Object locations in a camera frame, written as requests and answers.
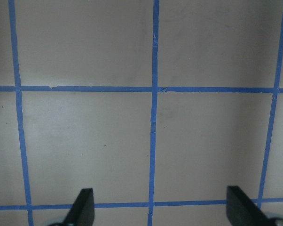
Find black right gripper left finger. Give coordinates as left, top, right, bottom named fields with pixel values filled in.
left=62, top=188, right=95, bottom=226

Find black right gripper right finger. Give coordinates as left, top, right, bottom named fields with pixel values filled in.
left=226, top=186, right=269, bottom=226

